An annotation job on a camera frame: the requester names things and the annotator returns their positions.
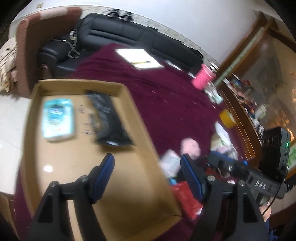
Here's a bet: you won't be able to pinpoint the red foil snack bag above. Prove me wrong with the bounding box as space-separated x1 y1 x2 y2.
171 181 203 220

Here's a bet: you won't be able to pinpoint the white plaster box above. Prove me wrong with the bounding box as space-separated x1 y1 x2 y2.
159 150 181 178

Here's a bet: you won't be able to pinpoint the pink fluffy plush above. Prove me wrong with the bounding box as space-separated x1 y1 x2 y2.
180 138 201 160

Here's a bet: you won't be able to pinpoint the black foil snack packet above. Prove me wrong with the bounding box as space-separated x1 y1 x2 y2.
85 90 133 147

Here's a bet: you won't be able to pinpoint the teal tissue pack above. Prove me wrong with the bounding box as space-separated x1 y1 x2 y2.
42 98 75 142

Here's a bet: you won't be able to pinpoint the clear sticker pouch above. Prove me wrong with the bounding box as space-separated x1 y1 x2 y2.
210 133 238 160

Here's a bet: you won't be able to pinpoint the right hand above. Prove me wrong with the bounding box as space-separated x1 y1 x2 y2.
259 204 271 222

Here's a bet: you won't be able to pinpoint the black tracker box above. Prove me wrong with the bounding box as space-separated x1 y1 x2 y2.
258 126 291 182

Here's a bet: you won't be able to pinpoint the yellow tape roll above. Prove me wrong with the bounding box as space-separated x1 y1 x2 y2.
219 109 236 128

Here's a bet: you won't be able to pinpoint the cardboard box tray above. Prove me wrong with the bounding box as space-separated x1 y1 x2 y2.
21 79 182 240

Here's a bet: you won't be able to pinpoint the wooden cabinet shelf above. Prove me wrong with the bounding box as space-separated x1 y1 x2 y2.
215 11 295 176

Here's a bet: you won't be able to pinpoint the white gloves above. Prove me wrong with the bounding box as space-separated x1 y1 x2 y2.
204 83 223 105

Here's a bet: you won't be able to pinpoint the pink knit covered bottle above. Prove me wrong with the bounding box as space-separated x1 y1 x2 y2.
192 63 217 91

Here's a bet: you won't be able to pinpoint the black leather sofa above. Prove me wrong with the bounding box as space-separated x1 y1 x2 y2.
37 13 203 78

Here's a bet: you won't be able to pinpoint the yellow black pen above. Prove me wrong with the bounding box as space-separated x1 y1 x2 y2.
132 61 151 65

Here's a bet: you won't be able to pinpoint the white notepad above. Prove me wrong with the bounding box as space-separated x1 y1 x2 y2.
115 49 163 70

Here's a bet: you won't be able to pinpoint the brown armchair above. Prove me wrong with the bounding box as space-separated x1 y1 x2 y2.
14 6 82 98

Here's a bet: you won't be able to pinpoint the black clamps on sofa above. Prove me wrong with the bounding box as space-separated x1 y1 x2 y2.
108 9 133 22

